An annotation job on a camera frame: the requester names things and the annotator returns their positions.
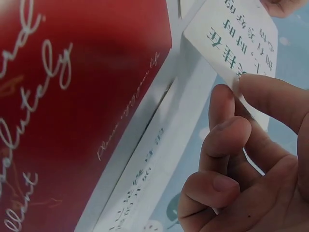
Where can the white carton with green print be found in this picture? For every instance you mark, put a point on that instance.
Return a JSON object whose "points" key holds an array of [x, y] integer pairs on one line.
{"points": [[217, 26]]}

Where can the person's left fingers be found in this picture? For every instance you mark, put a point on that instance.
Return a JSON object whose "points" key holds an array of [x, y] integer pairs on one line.
{"points": [[282, 8]]}

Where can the person's left hand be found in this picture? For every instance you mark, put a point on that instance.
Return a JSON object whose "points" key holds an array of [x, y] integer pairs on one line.
{"points": [[285, 7]]}

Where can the red box with white script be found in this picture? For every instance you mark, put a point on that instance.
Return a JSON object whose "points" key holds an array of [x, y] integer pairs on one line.
{"points": [[72, 108]]}

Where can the person's right hand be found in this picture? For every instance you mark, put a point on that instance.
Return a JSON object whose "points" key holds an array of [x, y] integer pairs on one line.
{"points": [[277, 174]]}

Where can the person's right thumb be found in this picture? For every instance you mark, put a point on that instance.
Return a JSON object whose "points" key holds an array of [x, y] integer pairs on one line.
{"points": [[272, 96]]}

